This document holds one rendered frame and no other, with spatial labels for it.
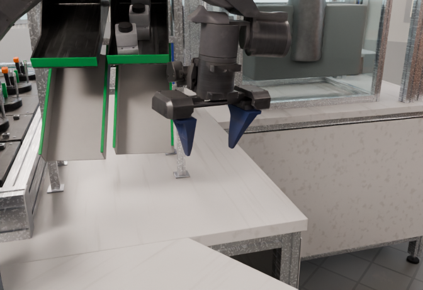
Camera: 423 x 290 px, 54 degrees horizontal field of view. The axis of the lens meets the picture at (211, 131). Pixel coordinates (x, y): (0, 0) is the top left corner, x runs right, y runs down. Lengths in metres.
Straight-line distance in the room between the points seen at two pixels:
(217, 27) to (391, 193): 1.65
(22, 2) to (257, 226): 0.62
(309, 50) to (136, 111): 0.96
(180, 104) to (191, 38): 1.54
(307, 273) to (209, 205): 1.30
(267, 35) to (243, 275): 0.42
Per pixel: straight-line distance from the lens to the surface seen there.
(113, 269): 0.81
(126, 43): 0.91
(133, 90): 1.03
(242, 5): 0.59
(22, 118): 1.38
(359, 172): 1.96
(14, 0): 0.58
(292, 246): 0.99
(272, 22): 0.63
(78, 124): 0.98
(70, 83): 1.04
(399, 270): 2.39
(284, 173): 1.77
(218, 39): 0.59
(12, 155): 1.08
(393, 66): 4.16
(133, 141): 0.96
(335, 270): 2.28
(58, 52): 0.96
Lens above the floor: 1.34
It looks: 19 degrees down
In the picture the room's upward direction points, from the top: straight up
